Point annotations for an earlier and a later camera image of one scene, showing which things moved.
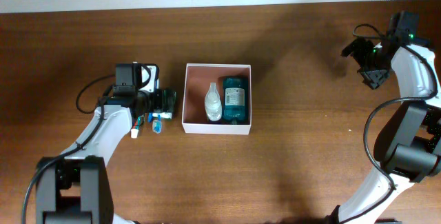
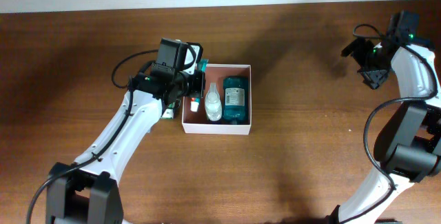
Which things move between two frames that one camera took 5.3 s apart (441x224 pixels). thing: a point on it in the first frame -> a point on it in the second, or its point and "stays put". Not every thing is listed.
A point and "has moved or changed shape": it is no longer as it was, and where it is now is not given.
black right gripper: [373, 78] stays put
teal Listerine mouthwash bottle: [235, 99] stays put
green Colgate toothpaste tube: [134, 131] has moved or changed shape
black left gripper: [158, 100] -> [198, 89]
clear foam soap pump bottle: [213, 103] stays put
